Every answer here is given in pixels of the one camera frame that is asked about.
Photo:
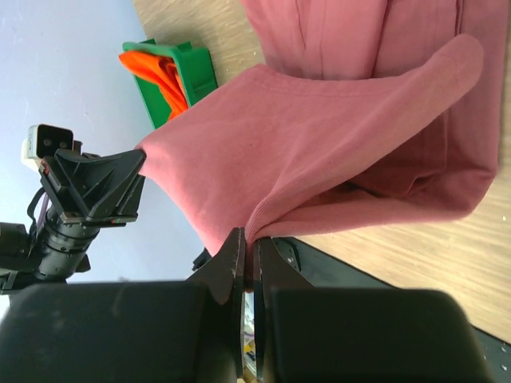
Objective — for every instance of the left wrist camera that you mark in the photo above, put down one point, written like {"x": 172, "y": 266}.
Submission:
{"x": 44, "y": 140}

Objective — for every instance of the orange t shirt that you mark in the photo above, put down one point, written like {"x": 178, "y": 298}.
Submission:
{"x": 160, "y": 71}

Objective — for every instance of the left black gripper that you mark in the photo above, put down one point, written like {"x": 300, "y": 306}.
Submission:
{"x": 94, "y": 191}

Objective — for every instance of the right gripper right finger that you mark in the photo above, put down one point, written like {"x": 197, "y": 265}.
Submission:
{"x": 305, "y": 333}

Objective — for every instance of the green plastic tray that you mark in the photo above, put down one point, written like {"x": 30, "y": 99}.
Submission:
{"x": 195, "y": 68}

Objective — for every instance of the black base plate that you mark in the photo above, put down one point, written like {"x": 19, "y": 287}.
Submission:
{"x": 322, "y": 270}

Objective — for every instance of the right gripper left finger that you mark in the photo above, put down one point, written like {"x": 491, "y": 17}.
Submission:
{"x": 173, "y": 331}

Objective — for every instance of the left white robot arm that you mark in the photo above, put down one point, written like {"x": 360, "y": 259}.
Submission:
{"x": 47, "y": 251}

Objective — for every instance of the pink t shirt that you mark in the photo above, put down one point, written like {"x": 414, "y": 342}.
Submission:
{"x": 364, "y": 113}

